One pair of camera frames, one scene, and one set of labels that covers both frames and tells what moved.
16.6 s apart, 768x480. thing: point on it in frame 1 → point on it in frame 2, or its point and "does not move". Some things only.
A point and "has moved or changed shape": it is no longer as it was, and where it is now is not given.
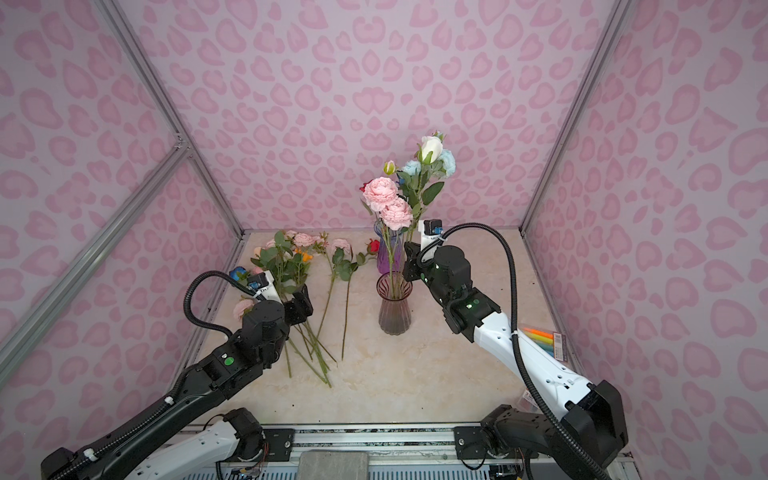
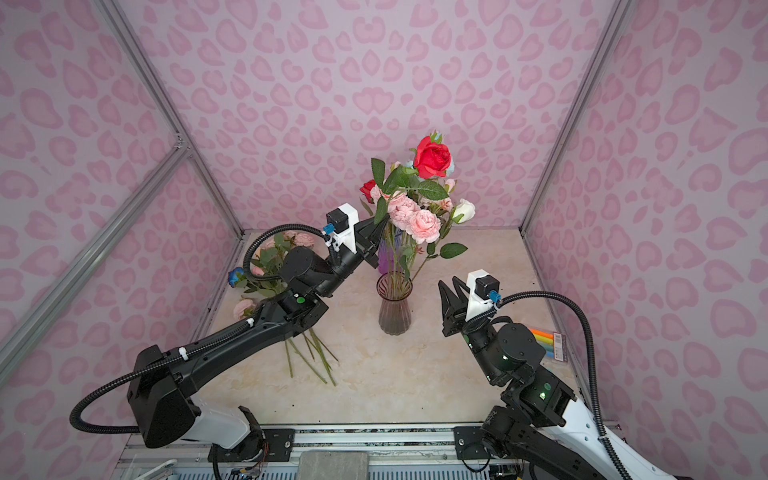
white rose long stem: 431,152 → 464,213
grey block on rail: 333,465 does not move
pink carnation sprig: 380,195 has moved or changed shape
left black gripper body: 292,312 → 365,253
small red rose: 372,248 → 432,159
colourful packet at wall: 553,344 does not move
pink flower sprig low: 243,307 does not move
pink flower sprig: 343,261 has moved or changed shape
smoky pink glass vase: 394,292 does not move
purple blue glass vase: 390,253 does not move
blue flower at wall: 239,273 does not move
